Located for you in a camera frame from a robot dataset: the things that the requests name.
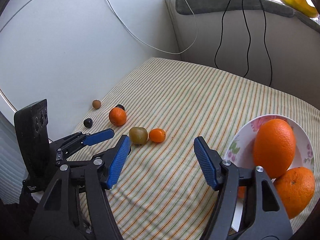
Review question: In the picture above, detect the white cable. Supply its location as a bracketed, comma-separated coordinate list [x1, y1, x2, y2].
[92, 0, 198, 55]

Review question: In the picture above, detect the small orange kumquat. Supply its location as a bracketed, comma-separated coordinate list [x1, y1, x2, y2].
[149, 128, 166, 143]

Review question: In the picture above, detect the white ribbed panel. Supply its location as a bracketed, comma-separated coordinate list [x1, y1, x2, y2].
[0, 111, 28, 202]

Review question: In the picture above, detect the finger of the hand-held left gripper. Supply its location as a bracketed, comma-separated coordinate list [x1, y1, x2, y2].
[50, 128, 115, 164]

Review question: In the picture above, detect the grey mat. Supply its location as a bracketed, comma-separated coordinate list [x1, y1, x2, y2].
[175, 0, 296, 18]

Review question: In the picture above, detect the striped tablecloth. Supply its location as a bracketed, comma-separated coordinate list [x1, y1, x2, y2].
[67, 57, 320, 240]

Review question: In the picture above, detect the white floral plate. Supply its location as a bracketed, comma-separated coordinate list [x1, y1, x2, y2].
[222, 114, 315, 232]

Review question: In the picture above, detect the large oval orange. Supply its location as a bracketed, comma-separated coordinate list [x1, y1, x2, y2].
[253, 119, 296, 179]

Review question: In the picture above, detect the stone window sill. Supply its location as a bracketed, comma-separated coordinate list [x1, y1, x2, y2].
[292, 10, 320, 34]

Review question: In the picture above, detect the mandarin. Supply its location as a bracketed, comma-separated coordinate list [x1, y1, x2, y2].
[108, 107, 127, 127]

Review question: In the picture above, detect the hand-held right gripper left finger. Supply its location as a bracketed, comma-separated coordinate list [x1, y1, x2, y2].
[29, 135, 132, 240]

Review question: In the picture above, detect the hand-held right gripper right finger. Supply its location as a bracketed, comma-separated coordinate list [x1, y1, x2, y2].
[194, 136, 293, 240]

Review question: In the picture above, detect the large round orange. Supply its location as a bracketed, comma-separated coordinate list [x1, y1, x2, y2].
[272, 167, 315, 220]

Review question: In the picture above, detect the black cable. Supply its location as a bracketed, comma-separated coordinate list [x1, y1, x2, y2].
[257, 0, 273, 87]
[214, 0, 235, 70]
[241, 0, 251, 78]

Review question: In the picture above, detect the green tomato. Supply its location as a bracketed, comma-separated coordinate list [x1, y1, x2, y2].
[129, 126, 148, 145]

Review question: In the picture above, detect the yellow melon rind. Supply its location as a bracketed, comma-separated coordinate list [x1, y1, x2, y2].
[274, 0, 319, 18]

